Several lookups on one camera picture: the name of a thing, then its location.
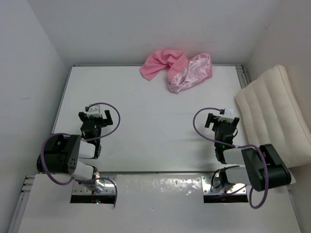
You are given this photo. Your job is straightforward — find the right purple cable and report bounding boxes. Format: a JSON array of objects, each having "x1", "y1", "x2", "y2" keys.
[{"x1": 193, "y1": 108, "x2": 269, "y2": 209}]

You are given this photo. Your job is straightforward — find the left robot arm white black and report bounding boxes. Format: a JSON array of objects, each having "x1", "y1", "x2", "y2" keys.
[{"x1": 43, "y1": 105, "x2": 113, "y2": 174}]

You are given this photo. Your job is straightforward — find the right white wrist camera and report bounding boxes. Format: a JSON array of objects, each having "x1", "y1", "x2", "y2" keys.
[{"x1": 218, "y1": 108, "x2": 235, "y2": 123}]

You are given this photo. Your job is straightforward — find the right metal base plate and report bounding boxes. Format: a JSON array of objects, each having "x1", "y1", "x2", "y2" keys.
[{"x1": 201, "y1": 173, "x2": 246, "y2": 196}]

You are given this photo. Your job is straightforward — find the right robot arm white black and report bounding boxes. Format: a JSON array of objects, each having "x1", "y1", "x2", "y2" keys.
[{"x1": 205, "y1": 113, "x2": 292, "y2": 192}]

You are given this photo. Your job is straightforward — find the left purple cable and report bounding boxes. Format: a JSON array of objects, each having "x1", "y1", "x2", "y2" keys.
[{"x1": 40, "y1": 102, "x2": 121, "y2": 209}]

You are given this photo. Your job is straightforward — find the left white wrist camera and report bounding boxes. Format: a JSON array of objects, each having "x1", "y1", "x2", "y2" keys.
[{"x1": 86, "y1": 105, "x2": 102, "y2": 117}]

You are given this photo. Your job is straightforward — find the metal base plate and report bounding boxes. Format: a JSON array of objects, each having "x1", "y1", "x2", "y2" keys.
[
  {"x1": 201, "y1": 173, "x2": 246, "y2": 196},
  {"x1": 72, "y1": 177, "x2": 116, "y2": 196}
]

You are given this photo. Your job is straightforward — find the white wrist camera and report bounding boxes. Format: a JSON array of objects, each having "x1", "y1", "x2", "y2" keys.
[
  {"x1": 86, "y1": 105, "x2": 102, "y2": 117},
  {"x1": 218, "y1": 108, "x2": 235, "y2": 123}
]

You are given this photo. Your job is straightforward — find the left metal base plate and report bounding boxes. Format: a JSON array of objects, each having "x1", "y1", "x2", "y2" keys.
[{"x1": 72, "y1": 177, "x2": 116, "y2": 196}]

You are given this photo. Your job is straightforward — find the purple cable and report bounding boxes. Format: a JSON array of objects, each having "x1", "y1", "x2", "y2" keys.
[
  {"x1": 40, "y1": 102, "x2": 121, "y2": 209},
  {"x1": 193, "y1": 108, "x2": 269, "y2": 209}
]

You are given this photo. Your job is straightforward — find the cream pillow with bear print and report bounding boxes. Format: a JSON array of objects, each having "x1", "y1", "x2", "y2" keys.
[{"x1": 235, "y1": 65, "x2": 311, "y2": 168}]

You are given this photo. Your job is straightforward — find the pink pillowcase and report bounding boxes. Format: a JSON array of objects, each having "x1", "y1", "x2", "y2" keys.
[{"x1": 140, "y1": 49, "x2": 212, "y2": 94}]

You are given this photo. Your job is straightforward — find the aluminium table frame rail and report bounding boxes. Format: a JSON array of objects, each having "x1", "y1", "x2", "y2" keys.
[{"x1": 235, "y1": 65, "x2": 251, "y2": 89}]

